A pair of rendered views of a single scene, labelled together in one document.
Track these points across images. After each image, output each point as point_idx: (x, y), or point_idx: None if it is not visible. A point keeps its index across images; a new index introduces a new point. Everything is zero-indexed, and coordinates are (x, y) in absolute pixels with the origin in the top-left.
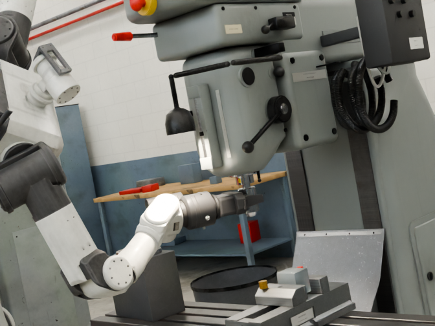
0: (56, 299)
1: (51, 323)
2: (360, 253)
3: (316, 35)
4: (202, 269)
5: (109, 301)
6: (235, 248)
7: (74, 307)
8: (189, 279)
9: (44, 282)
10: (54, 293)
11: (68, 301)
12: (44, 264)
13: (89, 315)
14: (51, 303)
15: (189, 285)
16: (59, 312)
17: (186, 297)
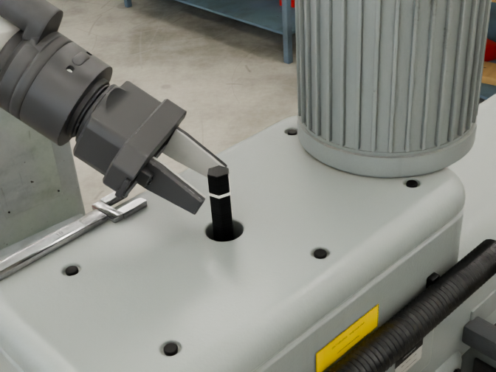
0: (31, 158)
1: (25, 186)
2: None
3: (457, 328)
4: (230, 23)
5: (116, 62)
6: (271, 15)
7: (55, 164)
8: (213, 40)
9: (15, 141)
10: (28, 152)
11: (46, 158)
12: (15, 119)
13: (74, 171)
14: (24, 164)
15: (212, 54)
16: (36, 172)
17: (205, 80)
